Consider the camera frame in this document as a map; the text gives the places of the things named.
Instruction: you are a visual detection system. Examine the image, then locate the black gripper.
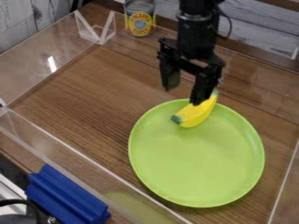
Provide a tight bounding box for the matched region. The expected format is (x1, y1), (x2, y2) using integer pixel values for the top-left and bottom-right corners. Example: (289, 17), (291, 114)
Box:
(158, 12), (225, 106)

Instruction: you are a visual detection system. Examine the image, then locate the yellow toy banana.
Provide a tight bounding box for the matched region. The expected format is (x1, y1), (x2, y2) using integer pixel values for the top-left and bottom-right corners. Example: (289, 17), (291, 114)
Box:
(171, 90), (221, 128)

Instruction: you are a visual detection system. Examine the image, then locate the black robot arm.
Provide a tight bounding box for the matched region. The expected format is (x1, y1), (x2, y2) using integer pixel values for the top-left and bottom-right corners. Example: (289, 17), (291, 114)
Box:
(158, 0), (226, 106)

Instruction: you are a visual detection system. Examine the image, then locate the green round plate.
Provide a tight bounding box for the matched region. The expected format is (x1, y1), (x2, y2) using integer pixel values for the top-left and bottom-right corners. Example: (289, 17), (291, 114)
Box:
(129, 99), (266, 208)

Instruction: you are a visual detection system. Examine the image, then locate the yellow labelled tin can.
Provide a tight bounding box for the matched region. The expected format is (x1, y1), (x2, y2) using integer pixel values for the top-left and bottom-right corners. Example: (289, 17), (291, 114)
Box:
(125, 0), (157, 38)

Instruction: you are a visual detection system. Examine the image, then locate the clear acrylic front barrier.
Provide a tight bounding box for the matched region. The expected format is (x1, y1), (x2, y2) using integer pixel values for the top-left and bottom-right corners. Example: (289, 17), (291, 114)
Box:
(0, 99), (193, 224)

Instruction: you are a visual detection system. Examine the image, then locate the blue plastic clamp block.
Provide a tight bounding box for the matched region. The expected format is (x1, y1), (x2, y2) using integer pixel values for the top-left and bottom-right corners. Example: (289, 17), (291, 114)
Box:
(26, 164), (111, 224)

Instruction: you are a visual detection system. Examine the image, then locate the clear acrylic corner bracket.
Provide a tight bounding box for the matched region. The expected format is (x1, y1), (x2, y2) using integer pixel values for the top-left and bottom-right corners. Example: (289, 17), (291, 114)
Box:
(75, 10), (117, 46)

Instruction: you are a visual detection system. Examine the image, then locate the black cable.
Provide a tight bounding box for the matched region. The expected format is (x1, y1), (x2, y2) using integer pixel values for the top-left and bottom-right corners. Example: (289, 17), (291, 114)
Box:
(0, 197), (47, 224)

